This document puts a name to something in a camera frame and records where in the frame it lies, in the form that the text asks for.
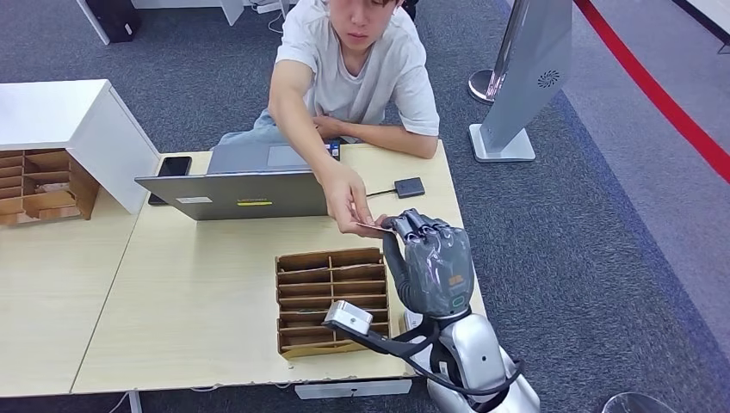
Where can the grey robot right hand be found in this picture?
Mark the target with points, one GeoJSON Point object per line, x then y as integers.
{"type": "Point", "coordinates": [433, 268]}

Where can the person's left hand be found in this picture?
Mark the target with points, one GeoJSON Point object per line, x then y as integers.
{"type": "Point", "coordinates": [331, 126]}

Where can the person's right hand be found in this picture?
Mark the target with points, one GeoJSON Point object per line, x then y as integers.
{"type": "Point", "coordinates": [345, 196]}

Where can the yellowish ID card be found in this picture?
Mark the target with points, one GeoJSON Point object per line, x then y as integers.
{"type": "Point", "coordinates": [373, 227]}

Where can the person's right forearm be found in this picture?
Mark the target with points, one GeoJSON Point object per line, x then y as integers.
{"type": "Point", "coordinates": [296, 125]}

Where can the person's left forearm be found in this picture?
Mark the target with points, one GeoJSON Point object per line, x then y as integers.
{"type": "Point", "coordinates": [399, 142]}

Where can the person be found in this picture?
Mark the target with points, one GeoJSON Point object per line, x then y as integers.
{"type": "Point", "coordinates": [365, 74]}

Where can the wooden card organizer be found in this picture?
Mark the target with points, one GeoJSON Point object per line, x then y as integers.
{"type": "Point", "coordinates": [308, 277]}

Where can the card in organizer slot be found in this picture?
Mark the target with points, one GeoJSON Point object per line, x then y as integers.
{"type": "Point", "coordinates": [311, 311]}

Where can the small black USB box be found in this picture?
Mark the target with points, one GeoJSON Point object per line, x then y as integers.
{"type": "Point", "coordinates": [409, 187]}

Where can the grey laptop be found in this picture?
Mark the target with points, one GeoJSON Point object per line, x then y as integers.
{"type": "Point", "coordinates": [245, 196]}

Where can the white power strip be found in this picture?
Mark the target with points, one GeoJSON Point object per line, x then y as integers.
{"type": "Point", "coordinates": [271, 6]}

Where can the black robot legs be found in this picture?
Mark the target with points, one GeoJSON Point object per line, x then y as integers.
{"type": "Point", "coordinates": [410, 7]}

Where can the chrome stanchion base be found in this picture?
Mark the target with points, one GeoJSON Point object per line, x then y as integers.
{"type": "Point", "coordinates": [479, 85]}

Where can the black smartphone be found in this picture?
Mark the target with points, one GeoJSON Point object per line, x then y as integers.
{"type": "Point", "coordinates": [174, 166]}

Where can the white table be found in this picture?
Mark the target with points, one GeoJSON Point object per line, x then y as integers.
{"type": "Point", "coordinates": [171, 3]}

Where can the grey kiosk stand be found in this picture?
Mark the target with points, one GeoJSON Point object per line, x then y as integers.
{"type": "Point", "coordinates": [530, 74]}

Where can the white cabinet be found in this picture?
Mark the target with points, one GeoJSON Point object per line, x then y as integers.
{"type": "Point", "coordinates": [85, 120]}

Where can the clear round glass object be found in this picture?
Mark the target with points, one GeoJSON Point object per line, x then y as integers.
{"type": "Point", "coordinates": [639, 404]}

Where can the wooden organizer inside cabinet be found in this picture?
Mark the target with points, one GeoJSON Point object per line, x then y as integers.
{"type": "Point", "coordinates": [51, 202]}

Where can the white desk with black edge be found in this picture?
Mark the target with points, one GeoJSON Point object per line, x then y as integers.
{"type": "Point", "coordinates": [716, 11]}

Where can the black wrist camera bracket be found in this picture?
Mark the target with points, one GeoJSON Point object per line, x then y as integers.
{"type": "Point", "coordinates": [393, 345]}

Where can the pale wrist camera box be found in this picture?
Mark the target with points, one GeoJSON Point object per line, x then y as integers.
{"type": "Point", "coordinates": [349, 316]}

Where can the white under-desk bracket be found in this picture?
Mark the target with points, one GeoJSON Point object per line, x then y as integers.
{"type": "Point", "coordinates": [353, 389]}

